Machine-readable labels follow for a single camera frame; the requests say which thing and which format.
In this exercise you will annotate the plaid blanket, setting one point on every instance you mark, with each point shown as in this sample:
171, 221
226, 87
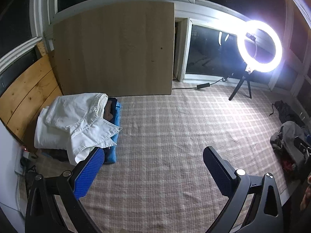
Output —
170, 138

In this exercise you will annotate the light wooden board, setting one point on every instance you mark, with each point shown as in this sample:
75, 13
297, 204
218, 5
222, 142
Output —
114, 48

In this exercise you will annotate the white denim pants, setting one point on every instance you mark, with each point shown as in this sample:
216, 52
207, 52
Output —
68, 116

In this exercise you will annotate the grey garment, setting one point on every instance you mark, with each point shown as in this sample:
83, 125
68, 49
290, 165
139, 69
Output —
289, 131

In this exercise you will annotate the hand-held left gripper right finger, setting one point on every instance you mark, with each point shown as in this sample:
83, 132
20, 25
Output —
218, 172

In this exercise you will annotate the red garment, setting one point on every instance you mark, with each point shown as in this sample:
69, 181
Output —
288, 165

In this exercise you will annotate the navy garment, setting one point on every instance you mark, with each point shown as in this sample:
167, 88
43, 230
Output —
113, 100

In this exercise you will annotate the wooden plank panel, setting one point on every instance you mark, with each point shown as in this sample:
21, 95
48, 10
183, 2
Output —
26, 89

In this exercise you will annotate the brown garment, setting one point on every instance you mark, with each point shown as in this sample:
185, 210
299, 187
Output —
109, 111

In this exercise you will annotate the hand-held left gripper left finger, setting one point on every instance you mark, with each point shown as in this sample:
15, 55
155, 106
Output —
90, 172

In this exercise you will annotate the blue garment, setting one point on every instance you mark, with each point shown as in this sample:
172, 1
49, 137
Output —
110, 154

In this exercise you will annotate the glass sliding door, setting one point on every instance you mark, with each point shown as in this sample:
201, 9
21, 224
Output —
204, 53

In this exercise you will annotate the white power strip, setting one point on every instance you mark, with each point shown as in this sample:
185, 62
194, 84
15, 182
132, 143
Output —
28, 155

